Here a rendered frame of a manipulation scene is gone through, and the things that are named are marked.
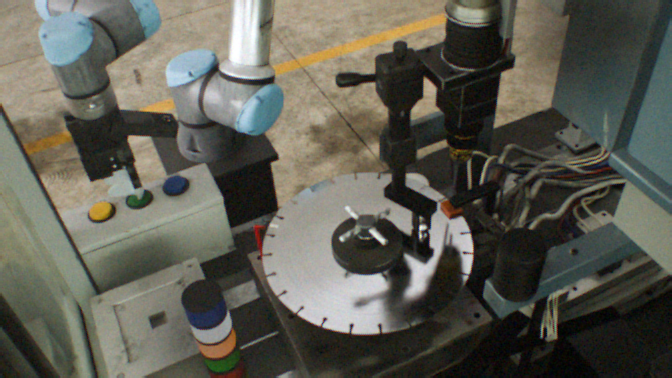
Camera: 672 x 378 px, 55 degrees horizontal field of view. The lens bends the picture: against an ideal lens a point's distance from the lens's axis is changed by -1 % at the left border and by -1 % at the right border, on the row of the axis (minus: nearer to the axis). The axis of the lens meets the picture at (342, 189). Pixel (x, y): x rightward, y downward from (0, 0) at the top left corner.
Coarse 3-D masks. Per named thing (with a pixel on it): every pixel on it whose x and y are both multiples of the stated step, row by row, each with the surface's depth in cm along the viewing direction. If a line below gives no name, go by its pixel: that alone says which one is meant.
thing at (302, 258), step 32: (320, 192) 110; (352, 192) 110; (288, 224) 105; (320, 224) 105; (448, 224) 103; (288, 256) 100; (320, 256) 100; (416, 256) 99; (448, 256) 99; (288, 288) 96; (320, 288) 96; (352, 288) 95; (384, 288) 95; (416, 288) 95; (448, 288) 94; (320, 320) 92; (352, 320) 91; (384, 320) 91; (416, 320) 91
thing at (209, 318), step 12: (192, 288) 71; (204, 288) 71; (216, 288) 71; (192, 300) 70; (204, 300) 70; (216, 300) 69; (192, 312) 69; (204, 312) 68; (216, 312) 70; (192, 324) 71; (204, 324) 70; (216, 324) 71
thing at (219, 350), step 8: (232, 328) 75; (232, 336) 75; (200, 344) 74; (208, 344) 73; (216, 344) 73; (224, 344) 74; (232, 344) 75; (208, 352) 74; (216, 352) 74; (224, 352) 75
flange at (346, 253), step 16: (352, 224) 103; (384, 224) 103; (336, 240) 101; (352, 240) 100; (368, 240) 99; (400, 240) 100; (336, 256) 99; (352, 256) 98; (368, 256) 98; (384, 256) 98
